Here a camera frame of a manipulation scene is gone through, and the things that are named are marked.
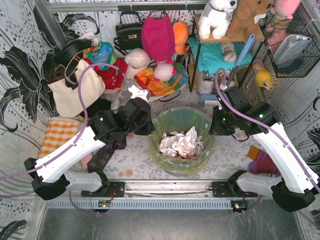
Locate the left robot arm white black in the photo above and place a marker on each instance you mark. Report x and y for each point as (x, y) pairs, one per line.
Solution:
(77, 165)

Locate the black leather handbag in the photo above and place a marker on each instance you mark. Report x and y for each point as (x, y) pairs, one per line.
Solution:
(128, 35)

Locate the aluminium rail base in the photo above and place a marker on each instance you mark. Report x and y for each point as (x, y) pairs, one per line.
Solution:
(158, 195)

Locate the blue lint roller mop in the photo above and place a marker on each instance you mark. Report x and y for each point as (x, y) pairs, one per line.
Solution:
(210, 98)

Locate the pink plush toy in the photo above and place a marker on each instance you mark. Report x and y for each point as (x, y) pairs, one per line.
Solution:
(282, 14)

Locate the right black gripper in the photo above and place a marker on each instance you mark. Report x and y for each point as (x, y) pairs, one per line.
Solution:
(216, 125)

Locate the yellow translucent trash bag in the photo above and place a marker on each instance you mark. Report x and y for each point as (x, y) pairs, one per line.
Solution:
(181, 119)

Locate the pink round plush head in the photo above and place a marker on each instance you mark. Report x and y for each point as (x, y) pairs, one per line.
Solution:
(164, 70)

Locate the dark floral necktie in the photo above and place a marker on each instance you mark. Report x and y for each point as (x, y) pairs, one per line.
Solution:
(104, 154)

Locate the white plush bear red clothes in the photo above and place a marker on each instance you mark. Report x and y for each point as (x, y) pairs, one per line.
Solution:
(133, 63)

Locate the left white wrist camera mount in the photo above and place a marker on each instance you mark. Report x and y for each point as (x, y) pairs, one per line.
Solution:
(143, 94)

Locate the colorful rainbow cloth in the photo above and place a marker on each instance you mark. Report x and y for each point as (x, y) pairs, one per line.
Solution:
(103, 52)

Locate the orange plush toy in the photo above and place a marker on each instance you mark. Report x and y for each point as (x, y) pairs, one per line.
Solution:
(181, 35)

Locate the yellow plush duck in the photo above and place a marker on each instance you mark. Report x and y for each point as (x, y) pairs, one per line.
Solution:
(261, 75)

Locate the brown teddy bear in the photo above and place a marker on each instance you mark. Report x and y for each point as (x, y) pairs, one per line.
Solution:
(246, 17)

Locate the black wire basket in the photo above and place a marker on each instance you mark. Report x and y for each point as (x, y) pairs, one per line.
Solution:
(305, 62)

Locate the white plush dog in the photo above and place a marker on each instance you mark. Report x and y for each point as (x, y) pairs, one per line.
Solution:
(215, 18)

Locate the purple orange sock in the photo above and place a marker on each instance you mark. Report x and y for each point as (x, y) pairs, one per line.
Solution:
(261, 162)

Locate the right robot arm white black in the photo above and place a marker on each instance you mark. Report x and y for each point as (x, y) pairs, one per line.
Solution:
(297, 185)

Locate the black metal shelf rack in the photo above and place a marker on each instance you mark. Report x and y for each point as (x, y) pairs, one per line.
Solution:
(193, 56)

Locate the orange white checkered towel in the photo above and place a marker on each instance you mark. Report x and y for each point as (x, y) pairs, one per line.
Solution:
(59, 131)

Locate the silver foil pouch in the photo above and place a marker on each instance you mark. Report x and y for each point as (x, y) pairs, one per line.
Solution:
(290, 48)

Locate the crumpled white red paper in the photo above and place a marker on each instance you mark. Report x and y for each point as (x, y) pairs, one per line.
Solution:
(183, 145)

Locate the grey patterned rolled cloth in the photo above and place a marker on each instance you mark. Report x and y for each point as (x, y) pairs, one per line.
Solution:
(228, 51)

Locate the white sneaker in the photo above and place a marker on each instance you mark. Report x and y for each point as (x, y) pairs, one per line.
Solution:
(205, 83)

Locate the cream canvas tote bag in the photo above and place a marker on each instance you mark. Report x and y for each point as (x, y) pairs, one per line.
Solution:
(67, 100)

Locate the orange striped cloth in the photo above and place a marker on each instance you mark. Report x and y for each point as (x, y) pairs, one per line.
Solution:
(146, 80)

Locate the teal folded cloth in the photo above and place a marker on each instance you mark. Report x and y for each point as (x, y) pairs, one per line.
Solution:
(211, 57)

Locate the pink fuzzy cloth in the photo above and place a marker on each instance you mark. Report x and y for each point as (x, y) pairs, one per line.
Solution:
(85, 160)

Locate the magenta knitted bag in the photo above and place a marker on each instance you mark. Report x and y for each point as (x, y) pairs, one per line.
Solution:
(158, 39)

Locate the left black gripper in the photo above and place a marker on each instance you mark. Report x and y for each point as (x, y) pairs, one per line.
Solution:
(146, 124)

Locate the black round hat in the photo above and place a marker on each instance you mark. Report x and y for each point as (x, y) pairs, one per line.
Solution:
(64, 55)

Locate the teal plastic trash bin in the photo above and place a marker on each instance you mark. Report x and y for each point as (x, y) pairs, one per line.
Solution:
(181, 170)

